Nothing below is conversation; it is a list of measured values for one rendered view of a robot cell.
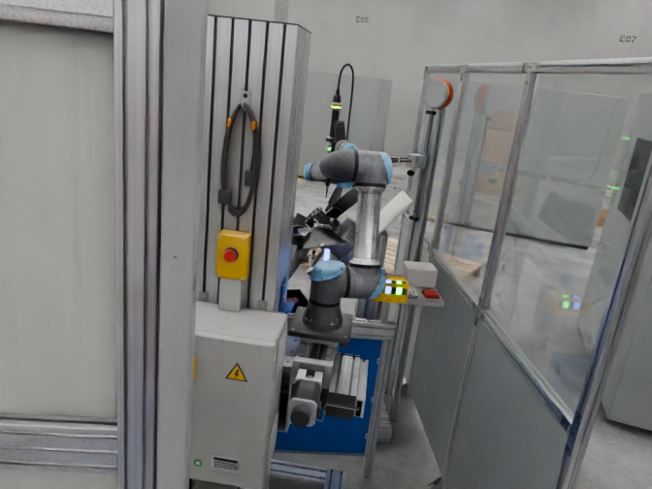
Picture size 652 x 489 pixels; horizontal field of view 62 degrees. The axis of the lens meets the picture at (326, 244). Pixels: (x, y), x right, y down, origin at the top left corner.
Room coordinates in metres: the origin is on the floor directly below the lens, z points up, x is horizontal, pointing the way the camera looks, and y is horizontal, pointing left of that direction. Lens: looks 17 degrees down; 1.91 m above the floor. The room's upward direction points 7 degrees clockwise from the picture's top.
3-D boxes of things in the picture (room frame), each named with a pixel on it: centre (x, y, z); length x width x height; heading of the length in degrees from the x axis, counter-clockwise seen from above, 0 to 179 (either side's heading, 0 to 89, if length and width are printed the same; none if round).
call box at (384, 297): (2.27, -0.30, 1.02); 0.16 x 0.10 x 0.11; 96
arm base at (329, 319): (1.83, -0.02, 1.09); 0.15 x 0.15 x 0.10
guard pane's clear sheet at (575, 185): (2.66, -0.69, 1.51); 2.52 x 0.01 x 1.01; 6
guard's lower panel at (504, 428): (2.66, -0.69, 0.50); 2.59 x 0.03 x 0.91; 6
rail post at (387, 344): (2.27, -0.34, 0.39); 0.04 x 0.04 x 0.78; 6
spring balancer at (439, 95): (3.06, -0.52, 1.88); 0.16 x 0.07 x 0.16; 41
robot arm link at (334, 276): (1.83, -0.03, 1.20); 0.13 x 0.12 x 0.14; 102
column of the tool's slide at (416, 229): (3.06, -0.52, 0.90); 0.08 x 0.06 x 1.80; 41
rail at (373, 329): (2.23, 0.09, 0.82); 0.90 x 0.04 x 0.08; 96
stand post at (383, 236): (2.76, -0.29, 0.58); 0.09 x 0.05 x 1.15; 6
